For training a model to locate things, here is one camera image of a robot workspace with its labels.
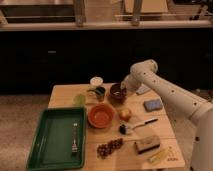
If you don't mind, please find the dark brown bowl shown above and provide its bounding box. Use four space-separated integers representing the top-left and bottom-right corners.
109 83 127 104

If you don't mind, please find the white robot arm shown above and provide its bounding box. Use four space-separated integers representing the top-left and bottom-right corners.
121 59 213 171

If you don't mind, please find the dark green mug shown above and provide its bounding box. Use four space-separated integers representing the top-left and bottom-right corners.
88 86 106 102

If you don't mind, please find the white cup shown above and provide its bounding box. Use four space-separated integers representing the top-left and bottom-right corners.
90 76 103 87

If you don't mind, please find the yellow apple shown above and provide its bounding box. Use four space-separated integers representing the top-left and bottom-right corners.
119 108 132 122

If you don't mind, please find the blue sponge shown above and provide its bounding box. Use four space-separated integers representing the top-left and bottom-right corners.
144 99 163 112

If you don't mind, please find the orange bowl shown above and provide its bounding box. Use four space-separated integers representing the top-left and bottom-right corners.
87 103 114 129

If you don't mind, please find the bunch of dark grapes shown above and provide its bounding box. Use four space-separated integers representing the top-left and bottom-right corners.
97 138 123 159

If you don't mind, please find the metal fork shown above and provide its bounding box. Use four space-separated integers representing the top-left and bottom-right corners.
71 123 78 153

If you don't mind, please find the green plastic tray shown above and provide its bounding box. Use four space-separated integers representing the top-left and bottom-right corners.
26 107 87 171

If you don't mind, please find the black handled dish brush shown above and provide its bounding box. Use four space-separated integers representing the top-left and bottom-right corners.
119 118 157 135

